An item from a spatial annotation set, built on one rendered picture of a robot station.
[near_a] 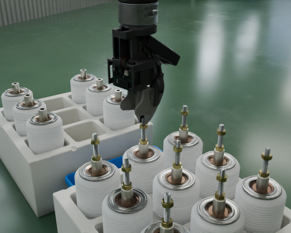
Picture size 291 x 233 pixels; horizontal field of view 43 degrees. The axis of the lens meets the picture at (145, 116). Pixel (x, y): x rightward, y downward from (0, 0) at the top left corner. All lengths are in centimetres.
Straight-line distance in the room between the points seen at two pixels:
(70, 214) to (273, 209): 40
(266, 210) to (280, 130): 86
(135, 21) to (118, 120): 48
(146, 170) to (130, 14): 33
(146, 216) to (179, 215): 10
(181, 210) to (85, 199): 20
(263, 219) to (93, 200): 34
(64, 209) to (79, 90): 57
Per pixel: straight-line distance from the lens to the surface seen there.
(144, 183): 83
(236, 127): 154
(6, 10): 361
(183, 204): 74
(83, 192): 77
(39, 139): 101
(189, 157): 88
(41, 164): 100
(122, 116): 110
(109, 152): 108
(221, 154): 81
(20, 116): 111
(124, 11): 69
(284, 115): 171
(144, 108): 75
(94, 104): 119
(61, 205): 83
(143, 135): 81
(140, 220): 68
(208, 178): 80
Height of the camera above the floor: 69
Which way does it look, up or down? 26 degrees down
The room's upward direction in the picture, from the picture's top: straight up
